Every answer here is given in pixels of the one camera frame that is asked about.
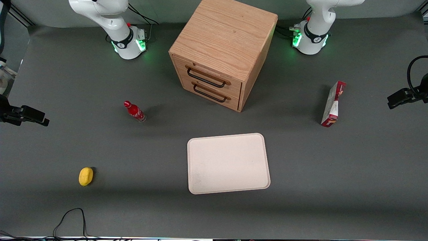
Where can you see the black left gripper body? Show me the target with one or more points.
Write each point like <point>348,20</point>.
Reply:
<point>422,94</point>

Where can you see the beige rectangular tray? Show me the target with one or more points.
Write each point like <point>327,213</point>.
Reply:
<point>227,164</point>

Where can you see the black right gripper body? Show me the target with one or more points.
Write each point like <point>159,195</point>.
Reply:
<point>7,112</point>

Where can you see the red cola bottle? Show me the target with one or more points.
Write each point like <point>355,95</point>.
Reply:
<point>134,111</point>

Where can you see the light wooden drawer cabinet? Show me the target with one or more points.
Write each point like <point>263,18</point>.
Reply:
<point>227,33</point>

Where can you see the black frame bar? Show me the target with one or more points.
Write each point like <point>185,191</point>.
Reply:
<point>21,17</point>
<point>423,12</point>

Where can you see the yellow lemon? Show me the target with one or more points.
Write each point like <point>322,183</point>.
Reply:
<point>86,176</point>

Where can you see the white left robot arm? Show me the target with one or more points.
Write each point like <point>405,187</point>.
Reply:
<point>316,33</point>

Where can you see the wooden drawer front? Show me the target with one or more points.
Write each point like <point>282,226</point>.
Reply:
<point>235,88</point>
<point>186,84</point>

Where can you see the grey white mounted device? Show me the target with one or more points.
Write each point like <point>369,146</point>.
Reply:
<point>6,72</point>

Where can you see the dark grey table mat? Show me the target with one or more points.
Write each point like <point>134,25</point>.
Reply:
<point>100,207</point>

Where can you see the red tartan cookie box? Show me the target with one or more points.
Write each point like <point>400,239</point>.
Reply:
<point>332,107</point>

